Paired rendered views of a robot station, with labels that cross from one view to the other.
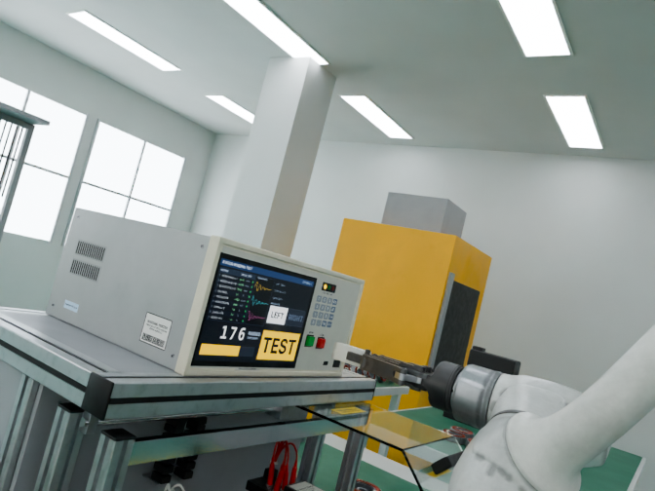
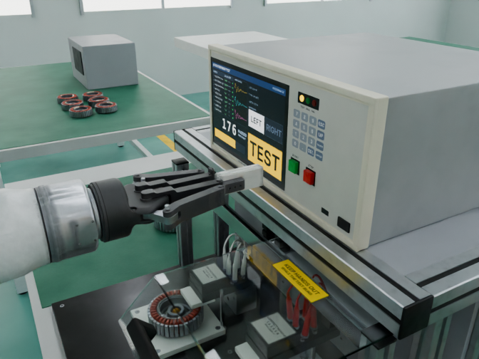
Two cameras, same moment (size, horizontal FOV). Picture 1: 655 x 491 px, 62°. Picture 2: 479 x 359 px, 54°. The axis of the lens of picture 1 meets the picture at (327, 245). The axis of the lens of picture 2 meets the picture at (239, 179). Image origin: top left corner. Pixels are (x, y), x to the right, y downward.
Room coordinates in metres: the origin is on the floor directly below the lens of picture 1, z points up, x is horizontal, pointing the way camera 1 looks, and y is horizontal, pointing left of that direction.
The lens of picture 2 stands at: (1.23, -0.62, 1.46)
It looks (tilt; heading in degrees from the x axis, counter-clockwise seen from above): 25 degrees down; 116
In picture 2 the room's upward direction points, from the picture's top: straight up
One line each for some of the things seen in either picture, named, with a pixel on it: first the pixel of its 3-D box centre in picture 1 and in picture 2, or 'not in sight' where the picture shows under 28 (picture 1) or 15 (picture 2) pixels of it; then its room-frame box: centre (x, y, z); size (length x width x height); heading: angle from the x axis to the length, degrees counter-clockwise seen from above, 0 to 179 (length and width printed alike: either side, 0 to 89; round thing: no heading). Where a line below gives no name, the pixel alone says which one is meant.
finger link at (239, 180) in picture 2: not in sight; (229, 189); (0.97, -0.12, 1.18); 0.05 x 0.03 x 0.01; 55
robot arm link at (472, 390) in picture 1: (477, 396); (69, 219); (0.83, -0.28, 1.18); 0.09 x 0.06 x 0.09; 145
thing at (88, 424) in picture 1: (241, 409); not in sight; (0.98, 0.08, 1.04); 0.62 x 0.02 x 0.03; 145
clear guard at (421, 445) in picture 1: (376, 436); (264, 318); (1.05, -0.18, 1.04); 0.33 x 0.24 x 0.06; 55
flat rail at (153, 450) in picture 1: (272, 433); (249, 233); (0.93, 0.01, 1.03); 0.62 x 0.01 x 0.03; 145
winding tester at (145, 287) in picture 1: (215, 295); (362, 112); (1.07, 0.19, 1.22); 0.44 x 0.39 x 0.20; 145
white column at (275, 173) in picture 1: (260, 231); not in sight; (5.11, 0.65, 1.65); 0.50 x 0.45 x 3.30; 55
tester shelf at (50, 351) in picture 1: (194, 358); (349, 174); (1.06, 0.19, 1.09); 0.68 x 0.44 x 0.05; 145
